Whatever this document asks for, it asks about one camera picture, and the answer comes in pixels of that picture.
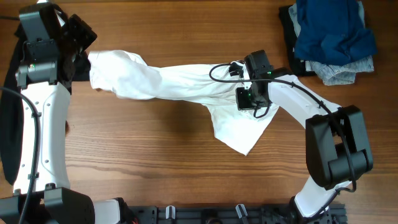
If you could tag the white rail clip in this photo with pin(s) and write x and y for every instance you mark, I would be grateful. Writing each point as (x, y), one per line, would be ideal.
(242, 213)
(170, 212)

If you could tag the dark blue shirt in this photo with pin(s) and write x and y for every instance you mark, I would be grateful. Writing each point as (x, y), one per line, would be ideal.
(332, 32)

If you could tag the light blue denim garment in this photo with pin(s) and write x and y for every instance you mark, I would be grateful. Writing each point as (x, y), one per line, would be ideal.
(334, 74)

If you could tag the right white rail clip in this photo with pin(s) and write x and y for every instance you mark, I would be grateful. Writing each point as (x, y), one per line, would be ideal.
(242, 213)

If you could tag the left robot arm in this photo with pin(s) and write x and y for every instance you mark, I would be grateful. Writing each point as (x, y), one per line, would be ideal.
(53, 54)

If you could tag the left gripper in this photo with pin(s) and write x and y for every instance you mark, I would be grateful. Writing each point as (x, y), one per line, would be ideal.
(75, 23)

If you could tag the white t-shirt with black print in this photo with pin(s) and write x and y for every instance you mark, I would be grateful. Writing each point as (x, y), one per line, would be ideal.
(128, 76)

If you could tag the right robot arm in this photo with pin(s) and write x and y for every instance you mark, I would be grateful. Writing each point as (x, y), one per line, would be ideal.
(337, 148)

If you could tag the left white rail clip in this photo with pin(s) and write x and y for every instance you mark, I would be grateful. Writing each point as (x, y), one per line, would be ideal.
(170, 212)

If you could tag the black folded garment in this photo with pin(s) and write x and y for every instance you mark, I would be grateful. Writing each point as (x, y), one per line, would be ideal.
(290, 38)

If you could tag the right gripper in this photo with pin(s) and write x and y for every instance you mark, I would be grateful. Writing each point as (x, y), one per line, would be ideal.
(242, 103)

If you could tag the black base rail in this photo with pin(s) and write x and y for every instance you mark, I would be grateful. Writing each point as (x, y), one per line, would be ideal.
(266, 214)

